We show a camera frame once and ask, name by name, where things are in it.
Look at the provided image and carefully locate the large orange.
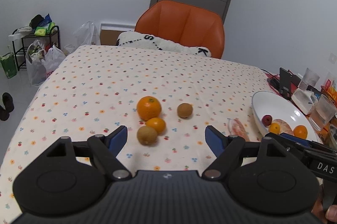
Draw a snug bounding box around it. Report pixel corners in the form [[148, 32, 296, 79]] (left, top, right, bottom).
[[136, 96, 162, 121]]

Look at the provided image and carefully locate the floral tablecloth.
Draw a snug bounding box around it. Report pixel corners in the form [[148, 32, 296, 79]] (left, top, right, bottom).
[[1, 45, 270, 223]]

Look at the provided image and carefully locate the pink pomelo segment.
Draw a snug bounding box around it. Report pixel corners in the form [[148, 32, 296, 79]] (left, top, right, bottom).
[[227, 118, 250, 141]]

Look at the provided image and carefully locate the black shelf rack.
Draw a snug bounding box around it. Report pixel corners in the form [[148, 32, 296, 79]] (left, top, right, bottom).
[[8, 25, 60, 71]]

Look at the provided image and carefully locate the white plastic bag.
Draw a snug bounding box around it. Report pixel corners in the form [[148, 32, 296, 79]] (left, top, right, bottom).
[[25, 44, 66, 86]]

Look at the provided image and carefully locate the green paper bag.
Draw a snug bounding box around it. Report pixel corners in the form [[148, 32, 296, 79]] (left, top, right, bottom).
[[0, 52, 17, 79]]

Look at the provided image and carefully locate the clear ribbed glass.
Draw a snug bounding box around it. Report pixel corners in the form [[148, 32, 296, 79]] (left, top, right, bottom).
[[308, 95, 336, 131]]

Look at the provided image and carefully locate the person's right hand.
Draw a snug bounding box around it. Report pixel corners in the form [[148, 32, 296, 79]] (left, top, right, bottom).
[[311, 185, 337, 223]]

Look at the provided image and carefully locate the translucent plastic bag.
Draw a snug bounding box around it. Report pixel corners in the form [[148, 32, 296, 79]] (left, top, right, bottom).
[[74, 21, 100, 46]]

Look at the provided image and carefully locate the black phone stand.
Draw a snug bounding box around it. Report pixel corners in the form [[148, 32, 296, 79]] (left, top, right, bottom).
[[267, 67, 301, 100]]

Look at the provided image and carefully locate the small tangerine in plate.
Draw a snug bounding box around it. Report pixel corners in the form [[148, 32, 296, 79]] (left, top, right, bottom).
[[269, 123, 281, 135]]

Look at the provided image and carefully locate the orange in plate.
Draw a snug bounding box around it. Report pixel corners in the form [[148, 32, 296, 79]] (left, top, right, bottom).
[[293, 125, 308, 140]]

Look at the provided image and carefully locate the small tangerine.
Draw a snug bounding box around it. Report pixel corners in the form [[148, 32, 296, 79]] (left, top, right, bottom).
[[269, 123, 281, 135], [146, 117, 166, 135]]

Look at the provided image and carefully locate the orange leather chair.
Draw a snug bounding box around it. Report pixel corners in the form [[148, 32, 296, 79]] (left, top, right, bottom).
[[135, 0, 225, 59]]

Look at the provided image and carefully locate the black slipper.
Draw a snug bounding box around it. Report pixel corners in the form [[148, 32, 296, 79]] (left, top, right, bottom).
[[2, 92, 14, 113]]

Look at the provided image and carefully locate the white plate blue rim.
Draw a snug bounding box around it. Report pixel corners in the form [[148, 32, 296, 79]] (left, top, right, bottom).
[[251, 91, 322, 144]]

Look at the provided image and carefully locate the pomelo segment in plate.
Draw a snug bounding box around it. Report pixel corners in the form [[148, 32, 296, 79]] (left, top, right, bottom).
[[273, 119, 294, 136]]

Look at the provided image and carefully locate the white fluffy cushion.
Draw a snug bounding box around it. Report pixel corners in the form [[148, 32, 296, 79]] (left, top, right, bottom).
[[116, 31, 212, 57]]

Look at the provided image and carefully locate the red plum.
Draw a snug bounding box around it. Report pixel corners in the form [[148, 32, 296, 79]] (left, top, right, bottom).
[[261, 115, 273, 127]]

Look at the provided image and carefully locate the tall clear glass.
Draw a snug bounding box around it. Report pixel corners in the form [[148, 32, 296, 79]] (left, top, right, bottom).
[[298, 68, 320, 90]]

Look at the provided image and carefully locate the brown kiwi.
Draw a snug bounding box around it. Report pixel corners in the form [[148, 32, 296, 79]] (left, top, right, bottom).
[[136, 126, 158, 145], [177, 103, 193, 119]]

